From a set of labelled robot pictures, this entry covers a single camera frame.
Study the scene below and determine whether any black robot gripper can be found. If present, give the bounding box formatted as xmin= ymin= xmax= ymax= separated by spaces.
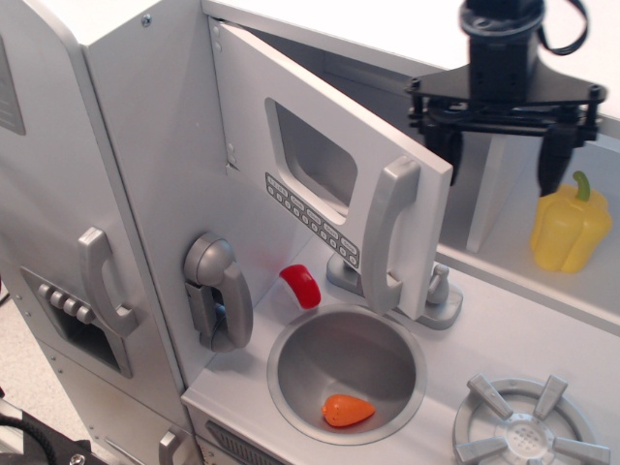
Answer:
xmin=408 ymin=1 xmax=606 ymax=197

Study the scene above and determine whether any grey toy microwave door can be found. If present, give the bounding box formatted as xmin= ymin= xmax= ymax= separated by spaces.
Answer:
xmin=209 ymin=19 xmax=452 ymax=319

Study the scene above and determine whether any yellow toy bell pepper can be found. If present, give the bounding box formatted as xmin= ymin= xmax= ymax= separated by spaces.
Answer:
xmin=529 ymin=170 xmax=613 ymax=273

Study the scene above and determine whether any grey toy faucet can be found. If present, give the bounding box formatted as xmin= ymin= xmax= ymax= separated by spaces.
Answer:
xmin=326 ymin=254 xmax=463 ymax=330

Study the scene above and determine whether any red toy pepper slice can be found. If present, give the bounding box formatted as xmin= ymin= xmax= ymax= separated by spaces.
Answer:
xmin=279 ymin=263 xmax=322 ymax=310

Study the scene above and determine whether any round grey toy sink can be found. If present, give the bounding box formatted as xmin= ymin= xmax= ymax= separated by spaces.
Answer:
xmin=266 ymin=304 xmax=427 ymax=446

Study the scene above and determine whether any grey toy stove burner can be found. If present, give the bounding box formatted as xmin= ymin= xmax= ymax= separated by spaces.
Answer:
xmin=452 ymin=374 xmax=611 ymax=464

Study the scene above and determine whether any orange toy carrot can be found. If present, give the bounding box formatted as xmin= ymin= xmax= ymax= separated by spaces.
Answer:
xmin=321 ymin=394 xmax=376 ymax=427

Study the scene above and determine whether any grey toy telephone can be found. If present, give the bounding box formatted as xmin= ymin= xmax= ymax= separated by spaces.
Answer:
xmin=183 ymin=232 xmax=253 ymax=353

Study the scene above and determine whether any grey toy oven vent panel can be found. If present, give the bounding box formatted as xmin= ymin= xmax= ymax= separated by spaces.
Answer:
xmin=205 ymin=421 xmax=284 ymax=465

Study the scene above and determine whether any grey toy fridge door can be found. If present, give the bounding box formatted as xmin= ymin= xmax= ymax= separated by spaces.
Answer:
xmin=1 ymin=1 xmax=202 ymax=464

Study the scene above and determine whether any grey toy ice dispenser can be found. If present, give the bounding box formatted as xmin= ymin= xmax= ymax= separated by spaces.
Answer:
xmin=20 ymin=267 xmax=133 ymax=379

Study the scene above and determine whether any black base with screw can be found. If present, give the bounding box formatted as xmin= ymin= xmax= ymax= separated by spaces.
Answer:
xmin=1 ymin=390 xmax=106 ymax=464

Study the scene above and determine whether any grey fridge door handle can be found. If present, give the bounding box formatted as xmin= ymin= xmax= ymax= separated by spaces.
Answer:
xmin=77 ymin=226 xmax=141 ymax=339

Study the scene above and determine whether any grey lower door handle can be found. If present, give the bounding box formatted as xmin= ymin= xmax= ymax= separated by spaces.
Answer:
xmin=158 ymin=429 xmax=194 ymax=465

